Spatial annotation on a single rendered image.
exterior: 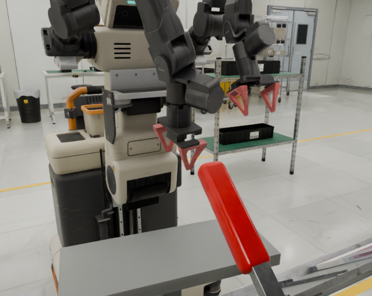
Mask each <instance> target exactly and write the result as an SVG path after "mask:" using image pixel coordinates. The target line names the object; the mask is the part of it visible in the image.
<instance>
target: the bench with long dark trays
mask: <svg viewBox="0 0 372 296"><path fill-rule="evenodd" d="M83 71H84V70H72V72H64V73H62V72H61V71H60V70H45V71H42V73H43V75H44V76H45V84H46V93H47V98H48V108H49V115H50V117H52V122H53V124H55V123H54V122H55V115H62V114H64V111H63V112H54V110H53V101H52V92H51V83H50V78H72V75H74V73H76V75H78V77H79V78H81V77H97V76H104V72H96V71H92V70H90V69H88V70H86V72H83Z"/></svg>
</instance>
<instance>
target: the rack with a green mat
mask: <svg viewBox="0 0 372 296"><path fill-rule="evenodd" d="M221 63H222V58H216V74H215V73H205V74H207V75H210V76H214V77H216V78H218V80H219V82H227V81H237V80H238V79H240V76H239V75H232V76H224V75H221ZM305 68H306V56H302V57H301V67H300V73H288V72H280V73H274V74H272V76H273V78H274V79H285V78H299V89H298V95H297V106H296V117H295V123H294V134H293V138H292V137H288V136H285V135H282V134H279V133H276V132H273V138H269V139H262V140H255V141H250V142H243V143H235V144H228V145H222V144H220V143H219V118H220V110H218V111H217V112H216V113H215V131H214V136H212V137H203V138H198V139H196V140H202V139H203V140H205V141H207V146H206V147H205V148H204V150H205V151H207V152H209V153H211V154H212V155H213V161H214V162H216V161H218V156H220V155H224V154H231V153H237V152H244V151H248V150H255V149H262V161H263V162H265V159H266V148H267V147H273V146H279V145H284V144H290V143H292V144H293V145H292V151H291V162H290V173H289V174H294V165H295V159H296V149H297V138H298V132H299V121H300V111H301V100H302V94H303V84H304V74H305ZM192 121H193V122H195V108H192ZM268 122H269V108H268V107H267V105H266V110H265V118H264V123H265V124H268ZM194 138H195V134H194V133H192V134H190V139H191V140H192V139H194ZM194 152H195V150H194V149H193V150H190V161H191V159H192V157H193V155H194ZM190 174H191V175H194V174H195V165H193V167H192V169H190Z"/></svg>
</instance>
